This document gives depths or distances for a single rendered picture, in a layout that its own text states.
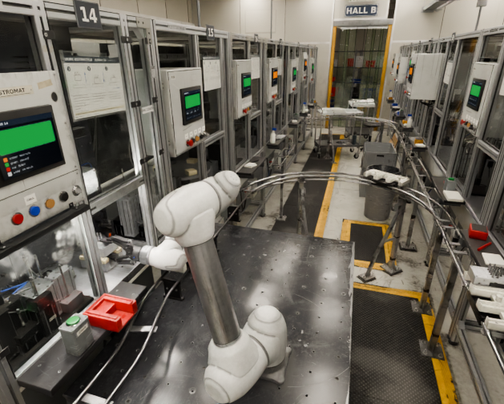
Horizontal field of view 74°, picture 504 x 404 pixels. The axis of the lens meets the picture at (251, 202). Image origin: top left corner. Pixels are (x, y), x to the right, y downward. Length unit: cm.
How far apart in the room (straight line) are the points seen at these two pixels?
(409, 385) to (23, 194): 226
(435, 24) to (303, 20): 303
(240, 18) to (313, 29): 194
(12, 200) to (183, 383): 91
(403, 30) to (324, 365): 858
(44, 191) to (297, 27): 872
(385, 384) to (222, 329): 148
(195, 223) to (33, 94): 64
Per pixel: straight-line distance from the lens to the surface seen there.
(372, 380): 247
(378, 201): 422
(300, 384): 151
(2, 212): 121
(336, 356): 162
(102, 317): 145
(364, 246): 374
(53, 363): 144
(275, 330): 134
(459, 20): 964
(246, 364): 126
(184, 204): 100
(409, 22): 947
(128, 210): 195
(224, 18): 1010
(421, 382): 256
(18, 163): 120
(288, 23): 961
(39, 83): 128
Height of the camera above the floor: 187
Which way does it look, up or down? 24 degrees down
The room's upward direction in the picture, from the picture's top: 1 degrees counter-clockwise
